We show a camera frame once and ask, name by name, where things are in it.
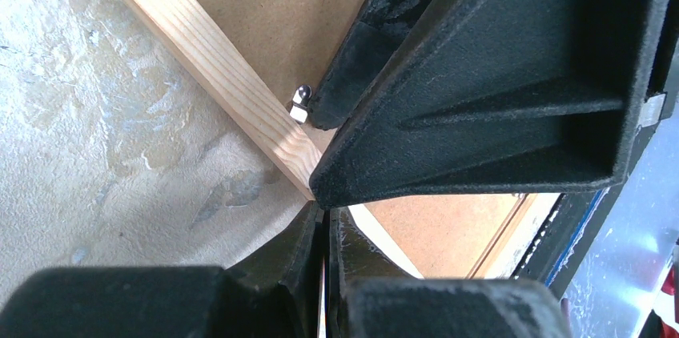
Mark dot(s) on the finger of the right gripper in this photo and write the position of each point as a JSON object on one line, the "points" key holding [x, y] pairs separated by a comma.
{"points": [[499, 96], [379, 29]]}

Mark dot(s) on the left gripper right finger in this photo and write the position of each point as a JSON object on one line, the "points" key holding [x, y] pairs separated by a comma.
{"points": [[368, 295]]}

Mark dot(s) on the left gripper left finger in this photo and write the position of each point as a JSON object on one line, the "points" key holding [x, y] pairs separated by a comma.
{"points": [[273, 292]]}

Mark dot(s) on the light wooden picture frame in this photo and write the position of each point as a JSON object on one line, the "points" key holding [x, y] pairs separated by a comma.
{"points": [[196, 41]]}

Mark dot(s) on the small metal retaining clip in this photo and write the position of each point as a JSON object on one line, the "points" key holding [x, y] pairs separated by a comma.
{"points": [[299, 103]]}

